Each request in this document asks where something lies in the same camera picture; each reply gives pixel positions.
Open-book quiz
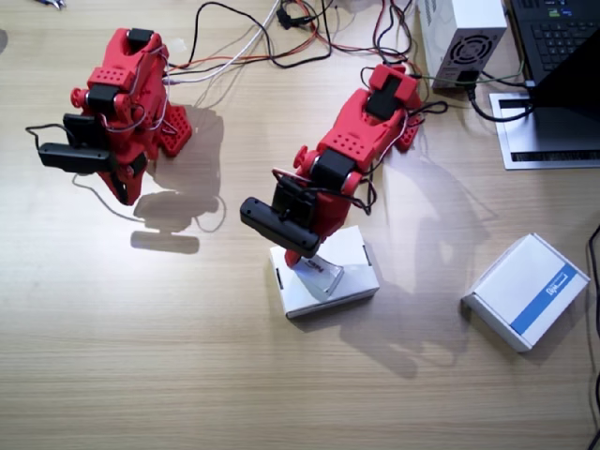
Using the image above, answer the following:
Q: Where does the small white tube packet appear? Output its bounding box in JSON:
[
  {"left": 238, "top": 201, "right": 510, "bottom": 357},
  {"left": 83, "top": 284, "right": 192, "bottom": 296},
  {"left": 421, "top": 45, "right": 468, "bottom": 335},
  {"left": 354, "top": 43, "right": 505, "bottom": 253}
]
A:
[{"left": 294, "top": 255, "right": 346, "bottom": 301}]

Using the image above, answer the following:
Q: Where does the white cardboard box plain lid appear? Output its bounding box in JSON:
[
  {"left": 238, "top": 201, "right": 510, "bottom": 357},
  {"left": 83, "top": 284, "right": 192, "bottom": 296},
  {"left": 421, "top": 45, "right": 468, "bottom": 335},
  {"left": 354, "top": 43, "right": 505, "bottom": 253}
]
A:
[{"left": 269, "top": 225, "right": 381, "bottom": 320}]

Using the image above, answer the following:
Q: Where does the white box with blue stripe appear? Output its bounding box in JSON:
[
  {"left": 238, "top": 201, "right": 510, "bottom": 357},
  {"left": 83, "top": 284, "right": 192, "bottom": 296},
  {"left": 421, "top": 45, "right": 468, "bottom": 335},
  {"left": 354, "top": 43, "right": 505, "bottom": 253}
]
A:
[{"left": 461, "top": 232, "right": 591, "bottom": 353}]

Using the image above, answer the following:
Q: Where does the white power supply with fan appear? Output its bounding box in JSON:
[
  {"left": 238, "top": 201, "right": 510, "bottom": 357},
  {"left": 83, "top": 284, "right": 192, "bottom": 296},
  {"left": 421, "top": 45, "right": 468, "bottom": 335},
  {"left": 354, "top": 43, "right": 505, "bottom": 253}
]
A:
[{"left": 416, "top": 0, "right": 509, "bottom": 91}]

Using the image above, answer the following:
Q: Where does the black laptop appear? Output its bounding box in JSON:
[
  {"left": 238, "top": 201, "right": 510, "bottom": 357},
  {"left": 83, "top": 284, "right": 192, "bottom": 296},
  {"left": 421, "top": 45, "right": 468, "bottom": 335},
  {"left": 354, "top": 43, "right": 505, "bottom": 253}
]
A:
[
  {"left": 529, "top": 27, "right": 600, "bottom": 142},
  {"left": 508, "top": 0, "right": 600, "bottom": 83}
]

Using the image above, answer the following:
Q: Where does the black camera cable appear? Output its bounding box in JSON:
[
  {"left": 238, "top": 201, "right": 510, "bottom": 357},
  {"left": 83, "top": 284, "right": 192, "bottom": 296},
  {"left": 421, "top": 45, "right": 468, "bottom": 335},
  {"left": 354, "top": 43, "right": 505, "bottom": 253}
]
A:
[
  {"left": 271, "top": 166, "right": 376, "bottom": 217},
  {"left": 25, "top": 123, "right": 71, "bottom": 156}
]

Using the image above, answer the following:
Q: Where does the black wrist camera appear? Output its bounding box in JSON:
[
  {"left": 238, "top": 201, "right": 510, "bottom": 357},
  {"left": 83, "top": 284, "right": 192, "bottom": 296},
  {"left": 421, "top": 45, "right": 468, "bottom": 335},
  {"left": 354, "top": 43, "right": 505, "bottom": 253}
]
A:
[
  {"left": 37, "top": 113, "right": 118, "bottom": 175},
  {"left": 239, "top": 180, "right": 324, "bottom": 258}
]

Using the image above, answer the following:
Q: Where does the white cable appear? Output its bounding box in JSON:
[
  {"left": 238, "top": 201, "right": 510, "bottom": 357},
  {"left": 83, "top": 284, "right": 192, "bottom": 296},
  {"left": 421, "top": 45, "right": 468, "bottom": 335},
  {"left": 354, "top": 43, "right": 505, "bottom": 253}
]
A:
[{"left": 161, "top": 0, "right": 282, "bottom": 86}]

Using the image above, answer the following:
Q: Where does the red orange wire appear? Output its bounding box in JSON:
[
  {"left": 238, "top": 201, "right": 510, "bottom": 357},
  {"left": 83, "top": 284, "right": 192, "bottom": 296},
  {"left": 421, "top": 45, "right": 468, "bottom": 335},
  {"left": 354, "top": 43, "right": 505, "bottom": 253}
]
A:
[{"left": 166, "top": 0, "right": 329, "bottom": 71}]

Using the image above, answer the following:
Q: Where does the long black looping cable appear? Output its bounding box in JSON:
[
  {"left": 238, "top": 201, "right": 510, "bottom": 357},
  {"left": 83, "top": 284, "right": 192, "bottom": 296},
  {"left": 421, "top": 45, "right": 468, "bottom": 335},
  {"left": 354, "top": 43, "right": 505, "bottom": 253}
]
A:
[{"left": 166, "top": 1, "right": 338, "bottom": 76}]

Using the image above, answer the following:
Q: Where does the black power cord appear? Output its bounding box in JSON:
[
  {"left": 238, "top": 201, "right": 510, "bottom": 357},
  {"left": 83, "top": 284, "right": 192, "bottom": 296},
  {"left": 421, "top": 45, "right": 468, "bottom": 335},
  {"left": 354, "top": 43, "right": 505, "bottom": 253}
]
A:
[{"left": 466, "top": 69, "right": 535, "bottom": 123}]

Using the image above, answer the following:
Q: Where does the red and black wire bundle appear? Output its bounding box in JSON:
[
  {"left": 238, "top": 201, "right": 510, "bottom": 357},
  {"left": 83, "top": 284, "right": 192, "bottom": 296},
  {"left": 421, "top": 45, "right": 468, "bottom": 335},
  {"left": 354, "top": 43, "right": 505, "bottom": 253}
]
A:
[{"left": 322, "top": 0, "right": 421, "bottom": 67}]

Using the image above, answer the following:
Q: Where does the black cable connector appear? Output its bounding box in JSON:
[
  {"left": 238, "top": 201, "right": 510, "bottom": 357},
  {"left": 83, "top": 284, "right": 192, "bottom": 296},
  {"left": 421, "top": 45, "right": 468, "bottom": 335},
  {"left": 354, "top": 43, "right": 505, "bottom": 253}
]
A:
[{"left": 275, "top": 5, "right": 306, "bottom": 30}]

